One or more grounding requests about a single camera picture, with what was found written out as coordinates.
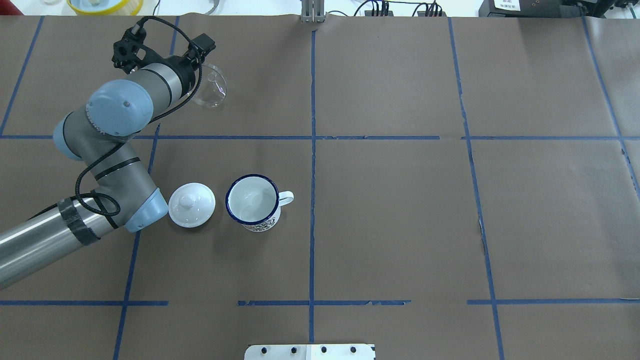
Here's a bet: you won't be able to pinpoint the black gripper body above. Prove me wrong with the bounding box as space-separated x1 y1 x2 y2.
112 33 148 74

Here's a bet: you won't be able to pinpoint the white ceramic lid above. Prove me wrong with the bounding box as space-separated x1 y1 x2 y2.
167 182 217 228

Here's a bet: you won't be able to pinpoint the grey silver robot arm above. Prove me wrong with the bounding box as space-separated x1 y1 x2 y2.
1 26 217 289

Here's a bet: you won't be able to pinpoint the yellow rimmed bowl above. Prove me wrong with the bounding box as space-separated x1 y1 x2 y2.
66 0 144 16

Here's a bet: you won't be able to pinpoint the crossing blue tape strip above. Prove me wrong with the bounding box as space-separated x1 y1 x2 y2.
0 134 441 142

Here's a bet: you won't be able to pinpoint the long blue tape strip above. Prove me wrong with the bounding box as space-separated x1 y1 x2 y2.
308 30 317 344

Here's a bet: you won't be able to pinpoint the white enamel mug blue rim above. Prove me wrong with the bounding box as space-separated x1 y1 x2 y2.
225 173 295 233

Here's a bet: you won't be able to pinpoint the white mounting plate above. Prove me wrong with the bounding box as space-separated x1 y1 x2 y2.
243 343 377 360

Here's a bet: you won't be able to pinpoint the black device with label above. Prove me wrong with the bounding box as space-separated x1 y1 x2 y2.
477 0 588 19

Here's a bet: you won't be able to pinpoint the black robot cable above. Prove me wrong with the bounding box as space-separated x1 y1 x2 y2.
30 16 203 231

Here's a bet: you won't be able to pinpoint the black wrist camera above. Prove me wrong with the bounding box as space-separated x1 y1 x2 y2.
183 33 217 68

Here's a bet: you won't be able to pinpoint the grey metal bracket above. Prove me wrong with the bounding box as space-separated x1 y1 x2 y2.
300 0 327 23

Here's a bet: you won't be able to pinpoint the black power strip cables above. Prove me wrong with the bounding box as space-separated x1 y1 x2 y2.
353 0 447 18

